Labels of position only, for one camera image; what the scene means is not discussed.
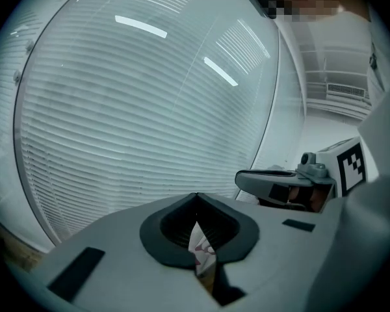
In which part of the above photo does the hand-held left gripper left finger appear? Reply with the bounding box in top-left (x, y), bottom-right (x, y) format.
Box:
top-left (45, 192), bottom-right (222, 312)

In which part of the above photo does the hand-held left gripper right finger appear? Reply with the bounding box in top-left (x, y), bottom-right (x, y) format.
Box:
top-left (197, 192), bottom-right (333, 312)

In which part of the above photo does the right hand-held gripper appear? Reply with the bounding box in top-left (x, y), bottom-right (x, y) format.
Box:
top-left (235, 136), bottom-right (368, 205)

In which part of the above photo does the person's right hand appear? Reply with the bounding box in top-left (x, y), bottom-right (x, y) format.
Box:
top-left (287, 185), bottom-right (330, 213)

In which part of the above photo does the table with checkered tablecloth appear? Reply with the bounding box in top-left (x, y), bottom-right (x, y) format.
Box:
top-left (187, 221), bottom-right (218, 276)

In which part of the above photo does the white ceiling air vent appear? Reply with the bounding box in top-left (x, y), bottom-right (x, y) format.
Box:
top-left (326, 82), bottom-right (372, 103)

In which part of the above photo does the person's white shirt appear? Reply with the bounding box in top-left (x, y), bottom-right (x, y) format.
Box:
top-left (324, 5), bottom-right (390, 312)

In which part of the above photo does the person's left shoulder strap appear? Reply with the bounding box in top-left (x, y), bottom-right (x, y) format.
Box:
top-left (368, 42), bottom-right (387, 93)

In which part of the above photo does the black head camera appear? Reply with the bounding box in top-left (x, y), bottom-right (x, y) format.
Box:
top-left (246, 0), bottom-right (278, 20)

